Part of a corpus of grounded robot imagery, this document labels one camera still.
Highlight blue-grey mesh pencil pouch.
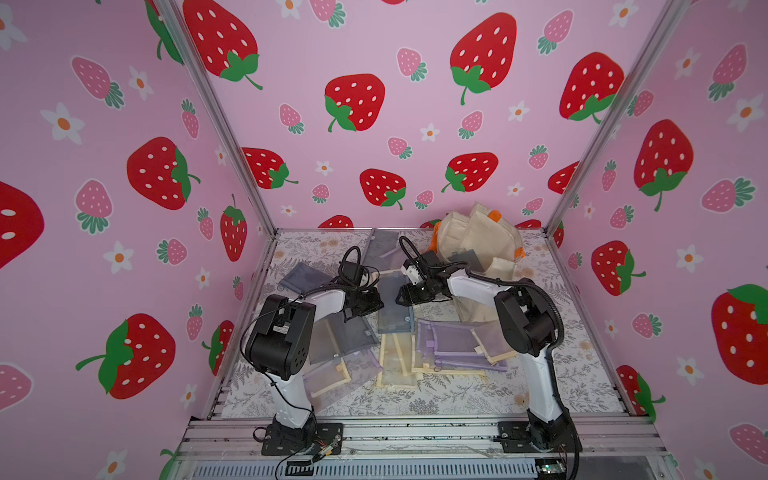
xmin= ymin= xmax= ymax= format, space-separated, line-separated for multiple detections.
xmin=377 ymin=275 xmax=414 ymax=334

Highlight purple-trim mesh pouch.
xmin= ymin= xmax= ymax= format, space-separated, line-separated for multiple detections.
xmin=411 ymin=319 xmax=507 ymax=376

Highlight beige canvas bag orange handles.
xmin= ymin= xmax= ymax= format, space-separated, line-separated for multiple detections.
xmin=430 ymin=203 xmax=525 ymax=281

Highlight yellow-trim mesh pouch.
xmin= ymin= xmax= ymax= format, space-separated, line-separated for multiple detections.
xmin=470 ymin=321 xmax=518 ymax=364
xmin=376 ymin=332 xmax=418 ymax=390

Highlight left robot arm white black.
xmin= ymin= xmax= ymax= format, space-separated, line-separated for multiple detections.
xmin=240 ymin=246 xmax=384 ymax=430

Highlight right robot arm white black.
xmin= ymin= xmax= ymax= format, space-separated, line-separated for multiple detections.
xmin=396 ymin=236 xmax=570 ymax=427

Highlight grey mesh pouch far back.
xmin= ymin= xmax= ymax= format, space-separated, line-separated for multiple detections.
xmin=362 ymin=229 xmax=406 ymax=272

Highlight grey mesh pouch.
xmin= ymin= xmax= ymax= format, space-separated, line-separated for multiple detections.
xmin=362 ymin=229 xmax=406 ymax=272
xmin=279 ymin=262 xmax=332 ymax=295

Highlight grey mesh pouch left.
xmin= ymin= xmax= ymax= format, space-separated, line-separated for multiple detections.
xmin=279 ymin=262 xmax=332 ymax=295

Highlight purple mesh pouch front left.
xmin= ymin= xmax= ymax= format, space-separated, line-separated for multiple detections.
xmin=303 ymin=349 xmax=381 ymax=413

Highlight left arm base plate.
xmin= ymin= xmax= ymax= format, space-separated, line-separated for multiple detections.
xmin=261 ymin=420 xmax=344 ymax=457

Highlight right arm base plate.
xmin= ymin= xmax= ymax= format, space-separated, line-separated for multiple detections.
xmin=493 ymin=418 xmax=582 ymax=454

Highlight aluminium frame rail front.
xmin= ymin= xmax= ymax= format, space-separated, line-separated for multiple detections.
xmin=178 ymin=413 xmax=668 ymax=460

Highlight left frame post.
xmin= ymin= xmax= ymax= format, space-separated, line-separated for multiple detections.
xmin=157 ymin=1 xmax=276 ymax=237

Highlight frame post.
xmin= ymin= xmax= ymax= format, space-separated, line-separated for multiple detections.
xmin=157 ymin=1 xmax=276 ymax=237
xmin=545 ymin=0 xmax=690 ymax=240

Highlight right frame post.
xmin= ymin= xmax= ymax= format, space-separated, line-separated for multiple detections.
xmin=545 ymin=0 xmax=690 ymax=240

